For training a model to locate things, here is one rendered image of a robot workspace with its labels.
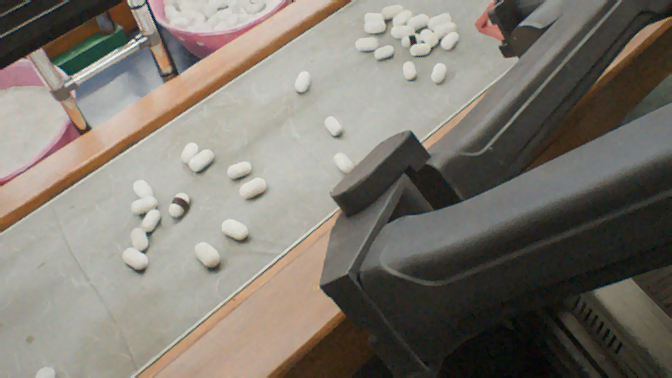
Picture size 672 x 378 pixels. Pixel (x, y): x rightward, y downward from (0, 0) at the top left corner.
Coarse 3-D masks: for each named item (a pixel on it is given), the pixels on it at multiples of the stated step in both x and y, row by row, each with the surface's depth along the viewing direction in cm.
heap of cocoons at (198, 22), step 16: (176, 0) 112; (192, 0) 111; (208, 0) 112; (224, 0) 110; (240, 0) 111; (256, 0) 109; (272, 0) 109; (176, 16) 110; (192, 16) 108; (208, 16) 109; (224, 16) 107; (240, 16) 106; (256, 16) 108
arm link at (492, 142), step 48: (576, 0) 55; (624, 0) 51; (576, 48) 48; (624, 48) 51; (528, 96) 45; (576, 96) 47; (384, 144) 42; (480, 144) 42; (528, 144) 44; (336, 192) 40; (432, 192) 42; (480, 192) 41
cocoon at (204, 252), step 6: (198, 246) 75; (204, 246) 75; (210, 246) 75; (198, 252) 75; (204, 252) 74; (210, 252) 74; (216, 252) 75; (198, 258) 75; (204, 258) 74; (210, 258) 74; (216, 258) 74; (210, 264) 74; (216, 264) 75
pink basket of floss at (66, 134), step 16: (16, 64) 102; (0, 80) 103; (16, 80) 103; (32, 80) 103; (64, 128) 90; (48, 144) 88; (64, 144) 93; (32, 160) 87; (0, 176) 85; (16, 176) 87
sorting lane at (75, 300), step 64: (384, 0) 104; (448, 0) 102; (320, 64) 96; (384, 64) 94; (448, 64) 93; (512, 64) 91; (192, 128) 91; (256, 128) 89; (320, 128) 88; (384, 128) 86; (64, 192) 86; (128, 192) 85; (192, 192) 83; (320, 192) 81; (0, 256) 80; (64, 256) 79; (192, 256) 77; (256, 256) 76; (0, 320) 74; (64, 320) 73; (128, 320) 72; (192, 320) 71
